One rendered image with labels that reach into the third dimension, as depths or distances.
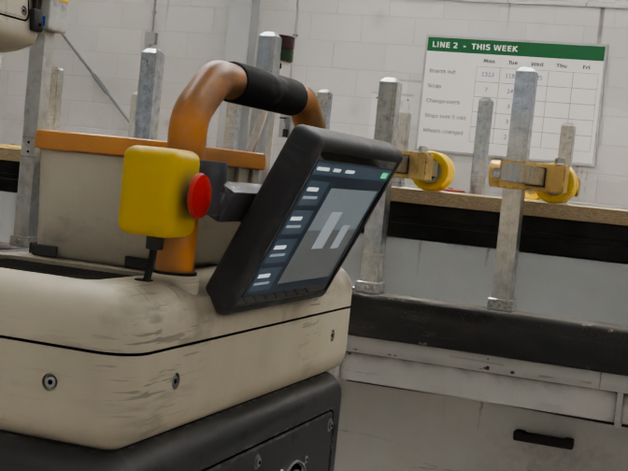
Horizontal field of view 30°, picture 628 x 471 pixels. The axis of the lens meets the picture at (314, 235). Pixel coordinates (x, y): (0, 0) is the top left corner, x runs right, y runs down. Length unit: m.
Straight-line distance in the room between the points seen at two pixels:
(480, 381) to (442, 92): 7.45
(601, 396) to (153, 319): 1.36
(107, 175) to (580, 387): 1.27
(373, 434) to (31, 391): 1.63
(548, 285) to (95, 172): 1.41
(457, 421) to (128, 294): 1.60
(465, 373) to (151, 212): 1.33
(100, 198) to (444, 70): 8.55
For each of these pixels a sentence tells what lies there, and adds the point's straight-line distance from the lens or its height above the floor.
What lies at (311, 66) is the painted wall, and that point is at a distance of 9.91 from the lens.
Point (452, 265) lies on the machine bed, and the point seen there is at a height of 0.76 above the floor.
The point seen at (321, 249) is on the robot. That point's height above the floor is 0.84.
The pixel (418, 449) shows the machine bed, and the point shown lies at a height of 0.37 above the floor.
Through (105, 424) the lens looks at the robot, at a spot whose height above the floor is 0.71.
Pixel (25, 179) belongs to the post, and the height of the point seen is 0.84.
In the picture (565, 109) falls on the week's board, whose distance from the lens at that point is 9.34.
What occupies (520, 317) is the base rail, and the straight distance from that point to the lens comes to 2.10.
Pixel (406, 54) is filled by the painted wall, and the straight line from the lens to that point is 9.68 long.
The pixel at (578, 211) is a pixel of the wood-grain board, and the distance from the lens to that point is 2.30.
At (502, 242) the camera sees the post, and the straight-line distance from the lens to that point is 2.12.
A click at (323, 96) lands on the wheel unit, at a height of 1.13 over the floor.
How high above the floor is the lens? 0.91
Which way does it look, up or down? 3 degrees down
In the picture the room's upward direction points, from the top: 6 degrees clockwise
